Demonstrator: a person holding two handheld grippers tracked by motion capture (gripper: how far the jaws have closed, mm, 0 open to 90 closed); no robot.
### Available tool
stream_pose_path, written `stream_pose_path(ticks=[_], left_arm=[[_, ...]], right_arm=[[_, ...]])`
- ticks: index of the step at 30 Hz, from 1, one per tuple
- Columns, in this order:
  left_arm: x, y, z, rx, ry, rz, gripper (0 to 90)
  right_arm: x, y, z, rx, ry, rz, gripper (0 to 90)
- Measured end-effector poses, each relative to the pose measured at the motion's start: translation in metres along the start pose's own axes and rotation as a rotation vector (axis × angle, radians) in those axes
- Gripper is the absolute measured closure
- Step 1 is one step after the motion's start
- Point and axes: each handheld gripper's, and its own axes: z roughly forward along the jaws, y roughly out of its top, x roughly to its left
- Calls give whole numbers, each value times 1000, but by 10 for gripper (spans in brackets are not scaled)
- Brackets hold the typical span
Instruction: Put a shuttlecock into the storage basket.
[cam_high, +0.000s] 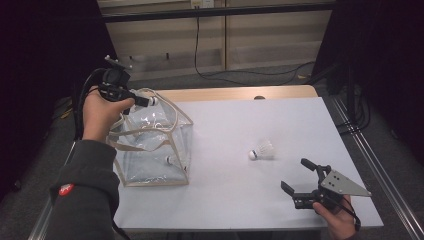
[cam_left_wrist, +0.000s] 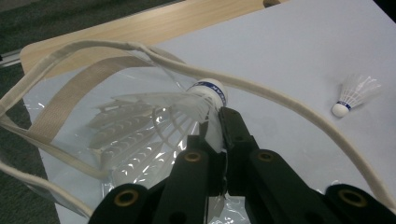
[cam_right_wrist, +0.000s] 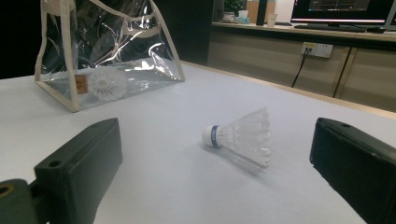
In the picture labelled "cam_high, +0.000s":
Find white wall socket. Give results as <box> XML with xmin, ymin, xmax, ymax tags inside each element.
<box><xmin>190</xmin><ymin>0</ymin><xmax>215</xmax><ymax>9</ymax></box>

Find thin black right gripper cable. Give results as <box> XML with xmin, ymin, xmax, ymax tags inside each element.
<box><xmin>328</xmin><ymin>194</ymin><xmax>362</xmax><ymax>232</ymax></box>

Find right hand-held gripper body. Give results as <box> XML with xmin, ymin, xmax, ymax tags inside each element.
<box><xmin>291</xmin><ymin>163</ymin><xmax>373</xmax><ymax>215</ymax></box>

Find black power cable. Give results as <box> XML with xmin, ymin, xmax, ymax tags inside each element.
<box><xmin>194</xmin><ymin>6</ymin><xmax>316</xmax><ymax>87</ymax></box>

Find aluminium floor rail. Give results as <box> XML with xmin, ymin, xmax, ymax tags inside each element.
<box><xmin>331</xmin><ymin>97</ymin><xmax>424</xmax><ymax>240</ymax></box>
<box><xmin>28</xmin><ymin>141</ymin><xmax>81</xmax><ymax>240</ymax></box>

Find black floor cables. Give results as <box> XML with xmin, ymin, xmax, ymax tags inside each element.
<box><xmin>335</xmin><ymin>84</ymin><xmax>372</xmax><ymax>136</ymax></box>

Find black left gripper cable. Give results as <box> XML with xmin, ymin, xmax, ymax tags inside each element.
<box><xmin>72</xmin><ymin>68</ymin><xmax>132</xmax><ymax>240</ymax></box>

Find white table sheet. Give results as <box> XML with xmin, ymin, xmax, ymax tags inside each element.
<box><xmin>113</xmin><ymin>96</ymin><xmax>384</xmax><ymax>232</ymax></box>

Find black curtain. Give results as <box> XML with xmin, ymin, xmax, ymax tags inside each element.
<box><xmin>311</xmin><ymin>0</ymin><xmax>424</xmax><ymax>166</ymax></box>
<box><xmin>0</xmin><ymin>0</ymin><xmax>128</xmax><ymax>201</ymax></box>

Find black stand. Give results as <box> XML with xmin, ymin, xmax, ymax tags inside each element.
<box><xmin>326</xmin><ymin>63</ymin><xmax>358</xmax><ymax>116</ymax></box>

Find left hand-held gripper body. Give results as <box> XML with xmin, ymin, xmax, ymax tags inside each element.
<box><xmin>96</xmin><ymin>54</ymin><xmax>138</xmax><ymax>104</ymax></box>

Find clear plastic bag beige trim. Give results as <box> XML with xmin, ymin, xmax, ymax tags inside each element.
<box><xmin>105</xmin><ymin>87</ymin><xmax>195</xmax><ymax>188</ymax></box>

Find white netted plastic shuttlecock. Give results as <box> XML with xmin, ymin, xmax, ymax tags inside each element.
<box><xmin>164</xmin><ymin>153</ymin><xmax>188</xmax><ymax>172</ymax></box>

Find person's left hand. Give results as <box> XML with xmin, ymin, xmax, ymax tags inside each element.
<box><xmin>81</xmin><ymin>85</ymin><xmax>136</xmax><ymax>143</ymax></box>

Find person's right hand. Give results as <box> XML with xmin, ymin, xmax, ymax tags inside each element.
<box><xmin>312</xmin><ymin>193</ymin><xmax>357</xmax><ymax>240</ymax></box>

